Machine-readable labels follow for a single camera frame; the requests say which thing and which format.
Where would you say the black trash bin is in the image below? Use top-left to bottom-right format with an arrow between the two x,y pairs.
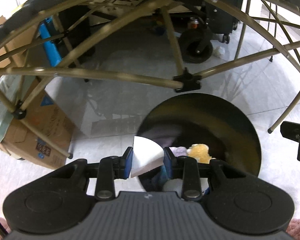
137,93 -> 262,191

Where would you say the black suitcase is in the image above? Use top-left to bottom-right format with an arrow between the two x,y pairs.
178,2 -> 239,64

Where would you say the yellow blue plush toy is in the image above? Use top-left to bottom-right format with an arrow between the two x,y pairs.
187,144 -> 215,164

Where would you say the folding camp table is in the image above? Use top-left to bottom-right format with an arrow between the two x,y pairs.
0,0 -> 300,159

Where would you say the lined cardboard trash box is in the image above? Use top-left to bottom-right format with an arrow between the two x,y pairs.
0,90 -> 75,170

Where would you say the lavender fluffy headband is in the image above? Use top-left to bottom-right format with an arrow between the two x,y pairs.
170,146 -> 188,157

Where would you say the small white foam wedge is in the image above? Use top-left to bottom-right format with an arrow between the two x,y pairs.
130,136 -> 164,178

